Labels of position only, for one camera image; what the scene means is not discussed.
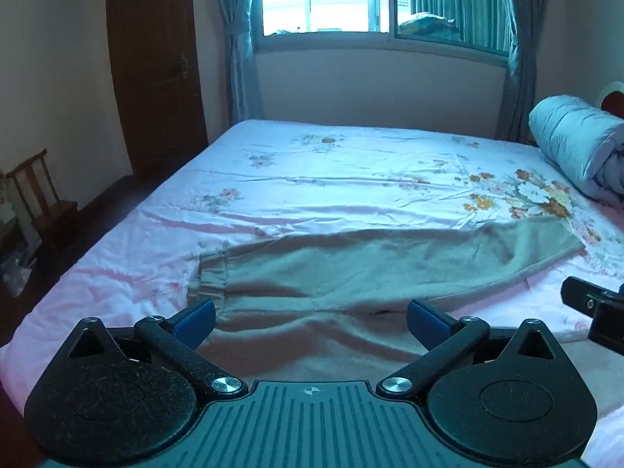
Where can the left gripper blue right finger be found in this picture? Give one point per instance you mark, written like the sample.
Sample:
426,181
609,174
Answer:
448,343

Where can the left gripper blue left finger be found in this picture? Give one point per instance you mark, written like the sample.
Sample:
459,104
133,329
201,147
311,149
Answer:
174,341

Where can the beige fleece pants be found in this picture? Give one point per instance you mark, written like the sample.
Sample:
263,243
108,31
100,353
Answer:
333,306

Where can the rolled grey-blue quilt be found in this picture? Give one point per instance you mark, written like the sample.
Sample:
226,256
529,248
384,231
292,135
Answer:
585,142

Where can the wooden chair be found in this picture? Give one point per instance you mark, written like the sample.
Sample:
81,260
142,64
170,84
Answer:
48,212

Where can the bed with floral pink sheet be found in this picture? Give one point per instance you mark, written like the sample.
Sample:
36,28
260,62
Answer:
266,180

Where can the red and white headboard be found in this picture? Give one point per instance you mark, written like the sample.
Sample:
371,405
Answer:
611,99

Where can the dark wooden door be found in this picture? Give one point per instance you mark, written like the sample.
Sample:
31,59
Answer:
154,69

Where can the cloth bundle on windowsill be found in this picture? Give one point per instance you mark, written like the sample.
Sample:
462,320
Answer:
429,25

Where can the right teal curtain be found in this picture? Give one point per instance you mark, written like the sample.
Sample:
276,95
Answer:
526,22

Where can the teal curtain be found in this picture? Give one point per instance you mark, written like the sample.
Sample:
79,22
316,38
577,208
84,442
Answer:
242,78
526,22

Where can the left teal curtain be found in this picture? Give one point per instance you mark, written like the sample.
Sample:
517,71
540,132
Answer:
242,78

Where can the window with sliding frame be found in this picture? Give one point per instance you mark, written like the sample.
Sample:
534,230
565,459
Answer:
484,24

